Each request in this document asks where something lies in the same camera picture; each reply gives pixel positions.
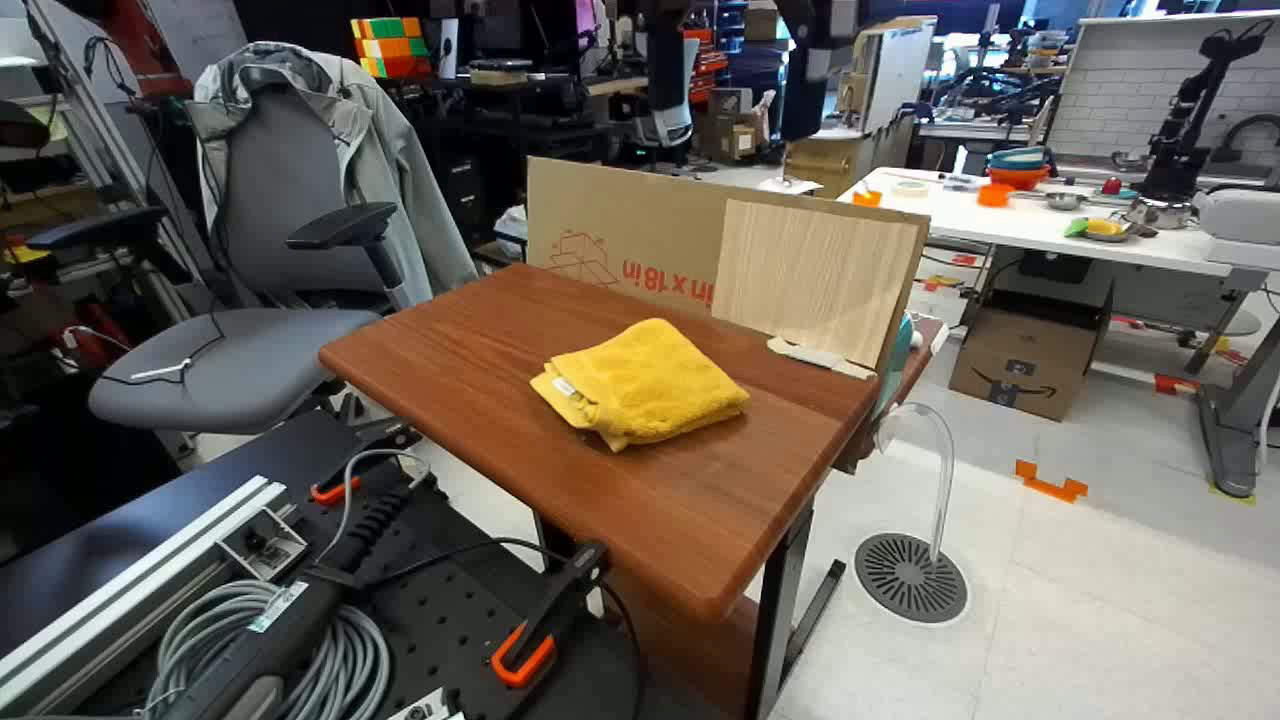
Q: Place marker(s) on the colourful cube block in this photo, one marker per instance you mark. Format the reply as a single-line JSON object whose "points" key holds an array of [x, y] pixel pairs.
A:
{"points": [[390, 44]]}

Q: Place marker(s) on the grey jacket on chair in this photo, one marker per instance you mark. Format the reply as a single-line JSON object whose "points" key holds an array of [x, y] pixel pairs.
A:
{"points": [[376, 148]]}

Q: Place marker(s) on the yellow towel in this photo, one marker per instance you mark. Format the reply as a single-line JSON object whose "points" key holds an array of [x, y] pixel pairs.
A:
{"points": [[641, 386]]}

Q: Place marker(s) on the brown cardboard box panel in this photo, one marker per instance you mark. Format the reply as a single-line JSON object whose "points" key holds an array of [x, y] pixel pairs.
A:
{"points": [[641, 233]]}

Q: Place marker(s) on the black clamp with orange tip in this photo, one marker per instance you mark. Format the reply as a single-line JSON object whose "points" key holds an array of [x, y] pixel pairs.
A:
{"points": [[528, 649]]}

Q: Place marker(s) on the round floor drain grate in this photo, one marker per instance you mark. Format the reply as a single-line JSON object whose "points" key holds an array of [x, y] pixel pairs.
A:
{"points": [[913, 582]]}

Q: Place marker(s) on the white work table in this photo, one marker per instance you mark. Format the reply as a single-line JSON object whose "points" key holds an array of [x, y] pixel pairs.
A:
{"points": [[1176, 276]]}

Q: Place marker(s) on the aluminium rail profile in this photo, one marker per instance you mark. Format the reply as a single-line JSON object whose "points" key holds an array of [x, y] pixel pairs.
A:
{"points": [[103, 611]]}

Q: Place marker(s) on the orange floor bracket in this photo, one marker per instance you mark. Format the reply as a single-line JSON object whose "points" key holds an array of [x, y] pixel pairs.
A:
{"points": [[1058, 489]]}

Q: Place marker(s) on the light wooden board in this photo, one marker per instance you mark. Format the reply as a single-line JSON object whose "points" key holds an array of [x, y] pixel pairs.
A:
{"points": [[820, 281]]}

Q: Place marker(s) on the grey office chair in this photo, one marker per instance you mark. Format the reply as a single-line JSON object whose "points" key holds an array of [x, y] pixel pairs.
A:
{"points": [[307, 270]]}

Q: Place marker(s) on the cardboard box with drone print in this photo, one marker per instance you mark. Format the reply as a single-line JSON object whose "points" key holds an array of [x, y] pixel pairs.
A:
{"points": [[1027, 355]]}

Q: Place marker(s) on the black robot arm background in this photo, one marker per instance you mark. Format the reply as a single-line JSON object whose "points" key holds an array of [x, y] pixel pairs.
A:
{"points": [[1176, 155]]}

